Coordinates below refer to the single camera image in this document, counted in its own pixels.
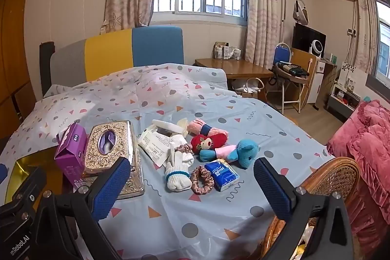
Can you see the side window curtain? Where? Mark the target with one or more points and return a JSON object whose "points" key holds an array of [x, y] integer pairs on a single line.
{"points": [[364, 19]]}

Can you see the black upright panel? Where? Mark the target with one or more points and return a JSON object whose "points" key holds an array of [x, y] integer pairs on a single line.
{"points": [[46, 65]]}

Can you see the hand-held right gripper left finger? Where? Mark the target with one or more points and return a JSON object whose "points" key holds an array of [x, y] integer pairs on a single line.
{"points": [[111, 187]]}

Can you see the gold tin box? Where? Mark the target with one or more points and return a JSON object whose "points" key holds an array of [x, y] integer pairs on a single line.
{"points": [[27, 164]]}

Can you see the grey yellow blue headboard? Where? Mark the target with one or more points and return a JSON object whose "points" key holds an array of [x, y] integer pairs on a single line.
{"points": [[122, 53]]}

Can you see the purple cardboard box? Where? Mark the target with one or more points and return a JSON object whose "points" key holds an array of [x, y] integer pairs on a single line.
{"points": [[71, 150]]}

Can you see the leaf print white box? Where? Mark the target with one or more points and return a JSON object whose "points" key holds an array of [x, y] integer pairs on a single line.
{"points": [[353, 74]]}

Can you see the side window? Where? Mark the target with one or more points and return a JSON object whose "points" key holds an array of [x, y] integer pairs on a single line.
{"points": [[384, 43]]}

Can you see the pink ruffled blanket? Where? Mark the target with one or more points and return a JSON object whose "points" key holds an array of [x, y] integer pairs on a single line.
{"points": [[365, 141]]}

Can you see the blue plush bear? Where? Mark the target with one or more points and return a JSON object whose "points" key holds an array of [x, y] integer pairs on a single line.
{"points": [[243, 153]]}

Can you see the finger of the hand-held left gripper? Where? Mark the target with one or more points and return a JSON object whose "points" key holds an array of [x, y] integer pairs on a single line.
{"points": [[23, 190]]}

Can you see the white round fan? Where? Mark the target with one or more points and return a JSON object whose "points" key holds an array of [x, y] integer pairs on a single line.
{"points": [[316, 48]]}

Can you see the low grey shelf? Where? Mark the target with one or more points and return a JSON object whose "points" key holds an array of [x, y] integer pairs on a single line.
{"points": [[342, 100]]}

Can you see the ornate metallic tissue box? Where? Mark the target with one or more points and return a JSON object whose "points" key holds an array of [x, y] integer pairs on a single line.
{"points": [[109, 153]]}

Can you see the white plastic package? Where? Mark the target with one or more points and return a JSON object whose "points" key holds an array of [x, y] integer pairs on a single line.
{"points": [[154, 145]]}

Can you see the hanging grey bag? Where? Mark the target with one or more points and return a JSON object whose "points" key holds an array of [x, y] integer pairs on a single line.
{"points": [[300, 13]]}

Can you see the white hook pole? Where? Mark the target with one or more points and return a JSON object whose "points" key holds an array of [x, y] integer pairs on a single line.
{"points": [[285, 4]]}

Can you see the black television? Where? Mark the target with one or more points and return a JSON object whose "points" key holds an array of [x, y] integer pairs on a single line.
{"points": [[304, 37]]}

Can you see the rattan chair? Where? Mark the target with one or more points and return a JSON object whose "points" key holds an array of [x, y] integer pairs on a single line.
{"points": [[332, 174]]}

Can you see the pink sock with blue band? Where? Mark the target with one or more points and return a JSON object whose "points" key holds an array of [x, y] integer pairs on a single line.
{"points": [[204, 129]]}

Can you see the round folding table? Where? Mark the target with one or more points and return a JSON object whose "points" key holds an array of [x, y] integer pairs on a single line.
{"points": [[292, 78]]}

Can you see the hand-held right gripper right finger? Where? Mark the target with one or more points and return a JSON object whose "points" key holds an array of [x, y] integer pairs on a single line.
{"points": [[271, 187]]}

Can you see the beige patterned curtain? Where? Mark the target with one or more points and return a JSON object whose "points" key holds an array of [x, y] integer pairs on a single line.
{"points": [[263, 4]]}

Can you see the small boxes group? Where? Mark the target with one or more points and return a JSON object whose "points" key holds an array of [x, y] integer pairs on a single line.
{"points": [[228, 51]]}

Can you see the white rectangular sponge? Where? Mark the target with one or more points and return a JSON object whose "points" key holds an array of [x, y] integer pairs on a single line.
{"points": [[164, 125]]}

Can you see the white cabinet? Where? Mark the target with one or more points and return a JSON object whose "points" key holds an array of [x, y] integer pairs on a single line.
{"points": [[317, 80]]}

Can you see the white tote bag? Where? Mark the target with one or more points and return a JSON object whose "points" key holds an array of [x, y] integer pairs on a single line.
{"points": [[248, 86]]}

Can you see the wooden board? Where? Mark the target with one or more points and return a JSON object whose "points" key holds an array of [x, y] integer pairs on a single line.
{"points": [[300, 59]]}

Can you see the red reindeer sock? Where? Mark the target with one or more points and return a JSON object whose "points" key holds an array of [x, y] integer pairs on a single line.
{"points": [[204, 142]]}

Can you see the wooden table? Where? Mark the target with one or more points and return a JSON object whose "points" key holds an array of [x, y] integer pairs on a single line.
{"points": [[234, 68]]}

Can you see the patterned plastic tablecloth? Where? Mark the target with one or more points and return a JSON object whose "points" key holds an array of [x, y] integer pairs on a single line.
{"points": [[182, 101]]}

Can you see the blue tissue pack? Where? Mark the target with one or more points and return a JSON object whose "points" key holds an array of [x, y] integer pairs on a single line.
{"points": [[222, 176]]}

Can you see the blue folding chair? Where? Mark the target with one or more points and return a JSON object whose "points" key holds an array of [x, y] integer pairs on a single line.
{"points": [[281, 54]]}

